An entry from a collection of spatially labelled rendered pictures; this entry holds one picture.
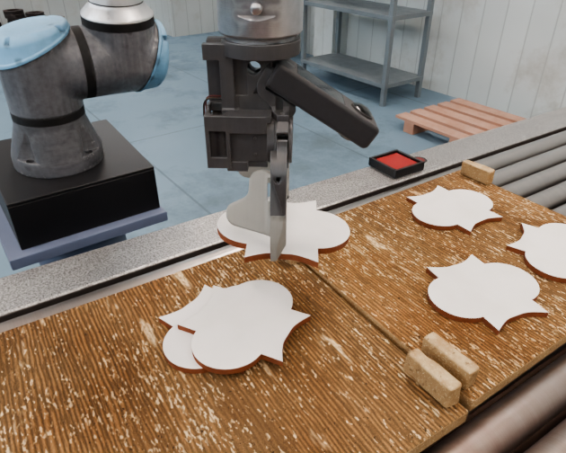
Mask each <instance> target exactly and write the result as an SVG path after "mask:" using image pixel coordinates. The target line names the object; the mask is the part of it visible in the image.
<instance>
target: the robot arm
mask: <svg viewBox="0 0 566 453"><path fill-rule="evenodd" d="M303 11H304V0H217V27H218V30H219V32H220V33H221V34H222V35H224V36H208V37H207V39H206V42H203V43H202V44H201V48H202V60H206V61H207V72H208V96H207V98H206V100H205V101H204V102H203V117H204V128H205V139H206V149H207V160H208V168H227V171H233V172H238V173H239V174H240V175H241V176H243V177H246V178H250V180H249V191H248V194H247V195H246V196H245V197H244V198H242V199H240V200H237V201H235V202H233V203H231V204H229V205H228V207H227V209H226V218H227V220H228V222H229V223H230V224H232V225H233V226H236V227H241V228H244V229H248V230H251V231H253V232H257V233H260V234H264V235H267V236H269V237H270V261H271V262H275V261H276V260H277V259H278V258H279V256H280V255H281V253H282V251H283V249H284V248H285V246H286V242H287V199H288V197H289V163H292V151H293V119H294V114H295V113H296V106H297V107H298V108H300V109H301V110H303V111H305V112H307V113H308V114H310V115H311V116H313V117H314V118H316V119H317V120H319V121H320V122H322V123H323V124H325V125H326V126H328V127H329V128H331V129H333V130H335V131H336V132H338V134H339V135H340V136H341V137H342V138H344V139H346V140H348V141H351V142H353V143H354V144H356V145H357V146H359V147H361V148H367V147H368V146H369V145H370V144H371V142H372V141H373V140H374V139H375V137H376V136H377V135H378V133H379V128H378V126H377V125H376V121H375V119H374V117H373V115H372V113H371V111H370V110H369V108H368V107H367V106H365V105H364V104H362V103H359V102H353V101H352V100H351V99H349V98H348V97H346V96H345V95H343V94H342V93H340V92H338V91H337V90H335V89H334V88H333V87H331V86H330V85H328V84H326V83H325V82H324V81H323V80H321V79H320V78H318V77H317V76H315V75H313V74H312V73H310V72H309V71H307V70H306V69H304V68H303V67H301V66H299V65H298V64H297V63H296V62H294V61H293V60H291V59H290V58H293V57H295V56H297V55H298V54H299V53H300V36H299V35H298V34H300V33H301V32H302V30H303ZM80 16H81V22H82V24H81V25H74V26H70V24H69V22H67V20H66V18H64V17H62V16H57V15H49V16H45V15H41V16H33V17H29V18H24V19H21V20H17V21H14V22H9V23H7V24H5V25H3V26H1V27H0V81H1V84H2V87H3V90H4V96H5V99H6V102H7V105H8V109H9V112H10V114H11V118H12V121H13V132H12V143H11V158H12V161H13V167H14V169H15V170H16V171H17V172H18V173H21V174H23V175H25V176H29V177H32V178H40V179H55V178H63V177H68V176H72V175H76V174H79V173H83V172H85V171H88V170H90V169H92V168H93V167H95V166H96V165H97V164H98V163H99V162H100V161H101V160H102V159H103V155H104V153H103V148H102V142H101V140H100V138H99V136H98V134H97V133H96V131H95V129H94V127H93V125H92V123H91V122H90V121H89V119H88V117H87V116H86V113H85V108H84V99H88V98H94V97H100V96H106V95H112V94H118V93H129V92H136V93H137V92H142V91H144V90H145V89H150V88H155V87H157V86H159V85H160V84H161V83H162V82H163V80H164V79H165V77H166V75H167V71H168V66H169V44H168V41H167V40H166V38H167V35H166V31H165V29H164V26H163V25H162V23H161V22H160V21H159V20H157V19H155V18H154V12H153V10H152V9H151V8H150V7H149V6H148V5H147V4H146V3H145V2H144V1H143V0H88V1H87V3H86V4H85V5H84V7H83V8H82V9H81V10H80ZM252 61H256V62H258V63H259V64H260V67H253V66H252V65H251V62H252ZM208 97H209V98H208ZM207 100H209V102H208V104H207ZM205 105H206V112H205ZM268 183H270V201H268Z"/></svg>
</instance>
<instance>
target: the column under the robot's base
mask: <svg viewBox="0 0 566 453"><path fill-rule="evenodd" d="M166 220H168V217H167V211H166V210H165V209H164V208H163V207H162V206H160V208H158V209H152V210H149V211H147V212H143V213H140V214H137V215H135V216H132V217H128V218H123V219H121V220H118V221H114V222H111V223H109V224H106V225H102V226H98V227H95V228H92V229H88V230H85V231H83V232H80V233H77V234H73V235H69V236H66V237H62V238H59V239H57V240H54V241H51V242H47V243H45V244H40V245H37V246H33V247H31V248H28V249H25V250H22V249H21V247H20V246H19V244H18V242H17V239H16V237H15V235H14V233H13V230H12V229H11V227H10V225H9V223H8V220H7V218H6V216H5V214H4V212H3V210H2V208H1V206H0V243H1V245H2V246H3V249H4V253H5V255H6V257H7V260H8V262H9V263H10V266H11V268H12V270H13V271H15V270H18V269H20V268H23V267H26V266H29V265H32V264H34V263H37V262H38V263H39V264H40V266H41V265H45V264H48V263H51V262H56V261H59V260H62V259H66V258H68V257H71V256H75V255H78V254H80V253H86V252H89V251H91V250H95V249H98V248H101V247H104V246H107V245H110V244H116V243H118V242H122V241H125V240H127V238H126V234H127V233H130V232H133V231H136V230H138V229H141V228H144V227H149V226H152V225H154V224H157V223H161V222H164V221H166Z"/></svg>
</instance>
